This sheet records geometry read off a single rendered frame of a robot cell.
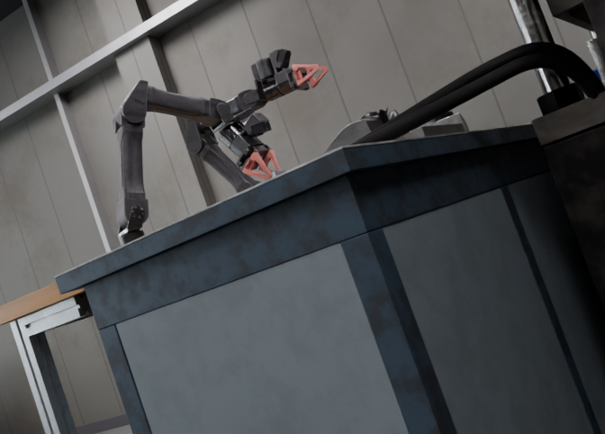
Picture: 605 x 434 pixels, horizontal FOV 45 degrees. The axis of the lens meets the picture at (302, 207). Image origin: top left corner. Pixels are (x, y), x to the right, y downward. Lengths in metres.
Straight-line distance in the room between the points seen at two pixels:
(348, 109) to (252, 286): 3.05
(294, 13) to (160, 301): 3.22
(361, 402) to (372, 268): 0.21
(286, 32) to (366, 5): 0.52
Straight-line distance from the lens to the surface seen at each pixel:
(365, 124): 1.73
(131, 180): 1.87
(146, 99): 1.94
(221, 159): 2.37
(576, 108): 1.64
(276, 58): 2.28
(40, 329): 1.72
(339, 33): 4.24
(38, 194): 5.68
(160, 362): 1.37
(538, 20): 1.72
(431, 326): 1.15
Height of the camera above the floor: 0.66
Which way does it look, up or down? 4 degrees up
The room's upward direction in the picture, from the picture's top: 20 degrees counter-clockwise
